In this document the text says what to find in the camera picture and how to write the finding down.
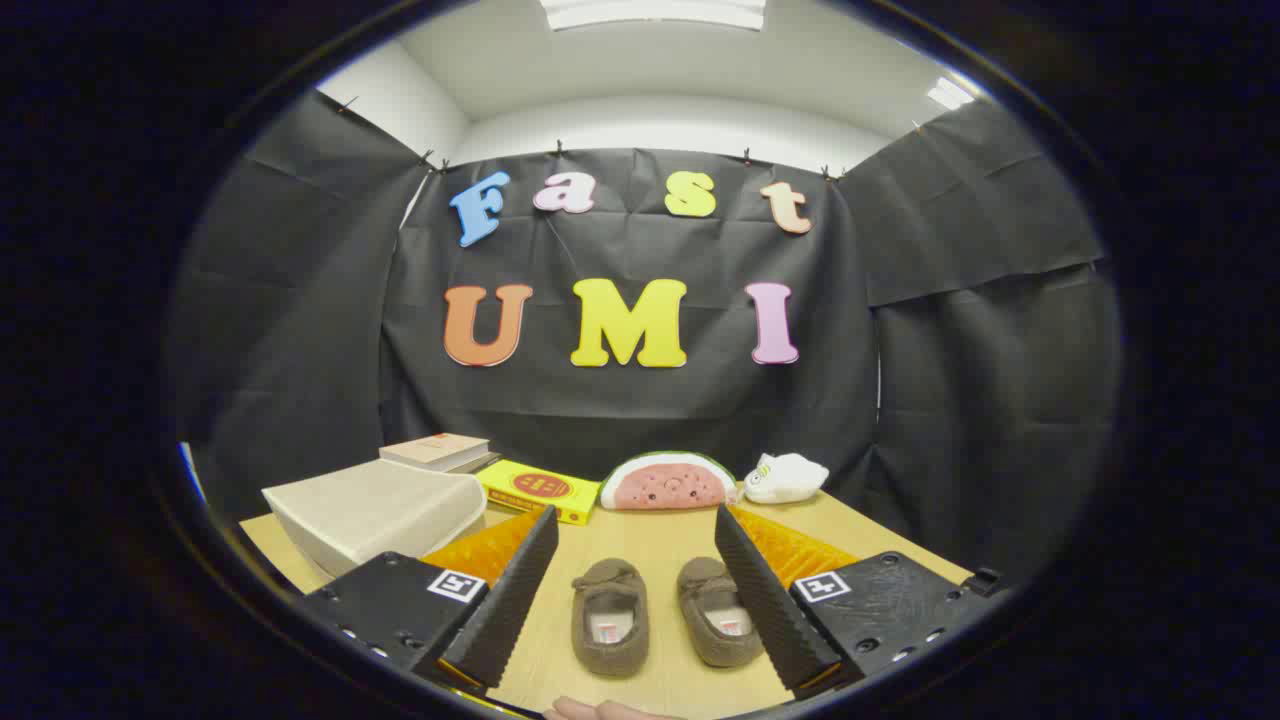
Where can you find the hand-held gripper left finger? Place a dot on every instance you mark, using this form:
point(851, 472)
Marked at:
point(505, 600)

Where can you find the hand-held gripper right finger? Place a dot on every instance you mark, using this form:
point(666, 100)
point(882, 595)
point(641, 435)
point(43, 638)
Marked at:
point(770, 600)

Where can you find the brown shoe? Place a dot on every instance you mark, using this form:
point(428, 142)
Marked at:
point(705, 585)
point(610, 640)

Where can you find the beige fabric storage box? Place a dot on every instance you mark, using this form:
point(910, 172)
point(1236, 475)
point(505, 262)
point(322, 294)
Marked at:
point(370, 510)

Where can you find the yellow book with red circle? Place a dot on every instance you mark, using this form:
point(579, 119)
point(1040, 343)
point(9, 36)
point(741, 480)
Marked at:
point(540, 488)

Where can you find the white plush toy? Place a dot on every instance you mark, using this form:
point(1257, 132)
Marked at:
point(790, 478)

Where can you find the grey cover book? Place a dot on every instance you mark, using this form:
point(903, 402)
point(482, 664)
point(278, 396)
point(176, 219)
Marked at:
point(482, 463)

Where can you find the watermelon slice plush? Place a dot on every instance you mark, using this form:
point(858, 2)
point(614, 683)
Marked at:
point(665, 485)

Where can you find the beige cover book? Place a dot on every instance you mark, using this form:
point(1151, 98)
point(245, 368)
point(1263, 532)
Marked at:
point(435, 450)

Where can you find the small ceiling light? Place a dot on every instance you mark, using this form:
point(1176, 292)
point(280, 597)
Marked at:
point(948, 94)

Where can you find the long ceiling light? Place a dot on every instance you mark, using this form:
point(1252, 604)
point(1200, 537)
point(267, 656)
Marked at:
point(655, 12)

